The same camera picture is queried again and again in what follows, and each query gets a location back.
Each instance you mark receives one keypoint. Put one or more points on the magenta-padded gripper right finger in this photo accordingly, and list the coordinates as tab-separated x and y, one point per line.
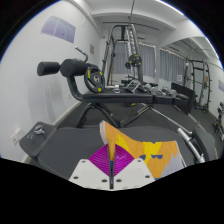
136	173

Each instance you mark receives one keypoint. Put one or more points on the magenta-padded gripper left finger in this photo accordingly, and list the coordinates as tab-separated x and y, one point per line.
90	173

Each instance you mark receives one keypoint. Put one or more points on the orange yellow printed towel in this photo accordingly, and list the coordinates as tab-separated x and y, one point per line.
160	156

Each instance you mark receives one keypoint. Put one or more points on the black padded workout bench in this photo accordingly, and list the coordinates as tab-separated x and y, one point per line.
73	143

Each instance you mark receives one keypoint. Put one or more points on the chrome barbell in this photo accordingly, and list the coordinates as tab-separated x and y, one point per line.
188	140

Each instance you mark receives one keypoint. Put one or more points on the metal carabiner clip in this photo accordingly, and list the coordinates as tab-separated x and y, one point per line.
38	130

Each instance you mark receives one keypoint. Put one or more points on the small black bench pad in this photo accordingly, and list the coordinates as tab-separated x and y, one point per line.
204	140

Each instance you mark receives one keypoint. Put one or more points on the black bench with leg rollers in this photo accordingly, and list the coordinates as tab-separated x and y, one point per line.
116	97

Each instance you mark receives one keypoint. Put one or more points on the group of dumbbells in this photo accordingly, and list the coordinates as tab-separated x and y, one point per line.
156	89

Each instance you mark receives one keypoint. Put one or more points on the black plyo box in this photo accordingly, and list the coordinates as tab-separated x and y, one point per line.
183	95

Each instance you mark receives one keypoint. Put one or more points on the small black yellow weight plate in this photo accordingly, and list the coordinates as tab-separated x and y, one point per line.
134	61

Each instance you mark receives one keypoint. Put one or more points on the black power rack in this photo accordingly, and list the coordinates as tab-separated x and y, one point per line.
204	83

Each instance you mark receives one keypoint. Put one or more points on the narrow grey curtain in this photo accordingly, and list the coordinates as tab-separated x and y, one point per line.
171	65

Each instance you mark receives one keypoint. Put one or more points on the wide grey curtain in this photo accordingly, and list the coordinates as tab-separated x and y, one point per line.
148	60

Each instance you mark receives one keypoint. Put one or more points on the long ceiling light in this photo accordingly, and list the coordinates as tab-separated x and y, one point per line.
170	6
212	47

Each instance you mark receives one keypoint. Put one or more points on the white wall socket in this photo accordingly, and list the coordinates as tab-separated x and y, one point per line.
15	136

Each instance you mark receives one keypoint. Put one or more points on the small purple wall poster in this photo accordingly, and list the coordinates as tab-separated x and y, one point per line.
221	86

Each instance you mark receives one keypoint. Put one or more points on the small brown wall plaque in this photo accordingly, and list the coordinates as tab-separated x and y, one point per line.
91	49

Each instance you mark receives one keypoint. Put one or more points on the grey smith machine frame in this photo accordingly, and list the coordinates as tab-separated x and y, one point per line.
133	40

